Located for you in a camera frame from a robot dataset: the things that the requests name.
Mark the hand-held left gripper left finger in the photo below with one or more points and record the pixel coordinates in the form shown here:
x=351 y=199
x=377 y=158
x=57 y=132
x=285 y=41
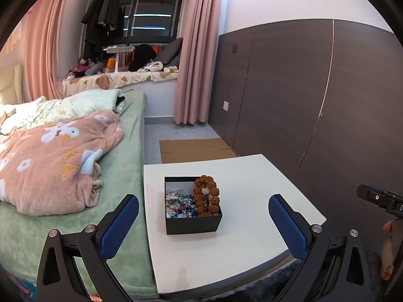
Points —
x=118 y=226

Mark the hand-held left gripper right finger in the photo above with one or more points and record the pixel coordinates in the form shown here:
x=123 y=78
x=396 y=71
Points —
x=288 y=226

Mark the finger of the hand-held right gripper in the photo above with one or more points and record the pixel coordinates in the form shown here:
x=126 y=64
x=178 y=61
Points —
x=373 y=196

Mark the blue and red bead jewelry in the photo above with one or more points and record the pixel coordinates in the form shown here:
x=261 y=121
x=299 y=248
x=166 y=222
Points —
x=189 y=211

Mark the black jewelry box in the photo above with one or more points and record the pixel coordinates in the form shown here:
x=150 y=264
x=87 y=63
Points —
x=192 y=225

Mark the person's right hand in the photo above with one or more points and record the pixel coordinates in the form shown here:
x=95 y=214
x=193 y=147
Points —
x=388 y=254

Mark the green bed sheet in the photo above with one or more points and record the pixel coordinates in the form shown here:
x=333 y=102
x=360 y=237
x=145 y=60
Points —
x=126 y=163

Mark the pink floral blanket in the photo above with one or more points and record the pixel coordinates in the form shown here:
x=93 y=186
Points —
x=47 y=170

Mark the flat cardboard sheet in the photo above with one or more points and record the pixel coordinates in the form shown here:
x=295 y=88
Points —
x=195 y=151

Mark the colorful printed cloth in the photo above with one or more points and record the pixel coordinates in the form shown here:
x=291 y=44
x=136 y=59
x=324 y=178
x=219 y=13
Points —
x=19 y=289

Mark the light green pillow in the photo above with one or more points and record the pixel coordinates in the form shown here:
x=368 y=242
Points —
x=85 y=100

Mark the printed window seat cushion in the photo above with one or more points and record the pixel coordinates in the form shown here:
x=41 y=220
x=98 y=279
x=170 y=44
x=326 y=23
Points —
x=135 y=78

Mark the plush toys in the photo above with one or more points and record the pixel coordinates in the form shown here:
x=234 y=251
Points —
x=83 y=69

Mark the black bag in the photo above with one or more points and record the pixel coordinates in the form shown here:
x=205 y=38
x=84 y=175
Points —
x=143 y=56

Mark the white drying rack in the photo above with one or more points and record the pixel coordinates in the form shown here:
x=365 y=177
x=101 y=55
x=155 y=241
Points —
x=118 y=50

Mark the beige headboard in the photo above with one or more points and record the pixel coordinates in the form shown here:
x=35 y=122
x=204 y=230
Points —
x=12 y=85

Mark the grey pillow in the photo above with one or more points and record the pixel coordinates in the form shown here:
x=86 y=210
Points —
x=171 y=50

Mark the pink curtain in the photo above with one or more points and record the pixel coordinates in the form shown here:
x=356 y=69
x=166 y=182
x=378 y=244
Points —
x=198 y=53
x=41 y=53

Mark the dark hanging clothes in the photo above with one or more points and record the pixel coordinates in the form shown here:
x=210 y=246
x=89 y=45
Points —
x=94 y=22

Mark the dark framed window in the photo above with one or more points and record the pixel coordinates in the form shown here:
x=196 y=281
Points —
x=151 y=15

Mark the white wall socket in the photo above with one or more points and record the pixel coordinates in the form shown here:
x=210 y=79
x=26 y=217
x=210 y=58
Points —
x=226 y=105

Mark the dark wall switch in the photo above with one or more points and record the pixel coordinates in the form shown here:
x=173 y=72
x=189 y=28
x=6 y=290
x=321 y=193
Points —
x=235 y=48

